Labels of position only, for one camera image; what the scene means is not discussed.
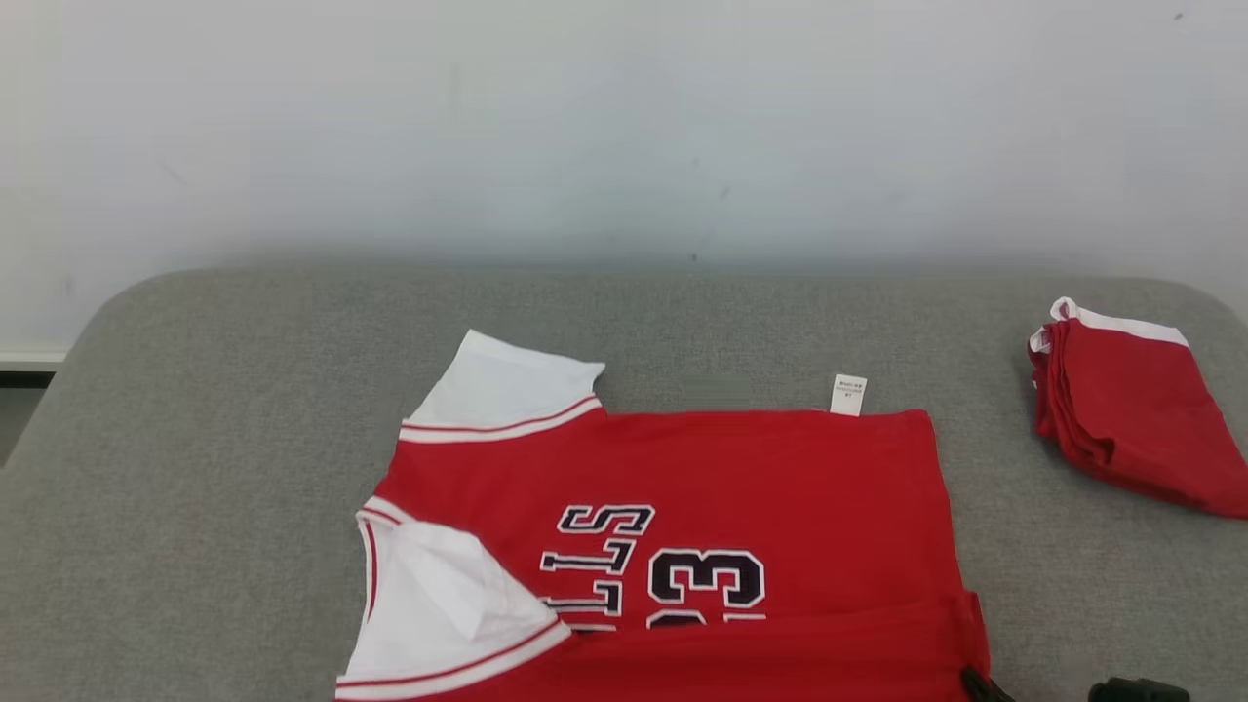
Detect red shorts with white stripe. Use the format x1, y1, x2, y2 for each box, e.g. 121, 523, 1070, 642
1027, 297, 1248, 520

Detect red jersey with white sleeves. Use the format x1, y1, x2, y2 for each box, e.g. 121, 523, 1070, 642
334, 329, 994, 702

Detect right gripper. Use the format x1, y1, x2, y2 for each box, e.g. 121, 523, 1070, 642
960, 666, 1190, 702

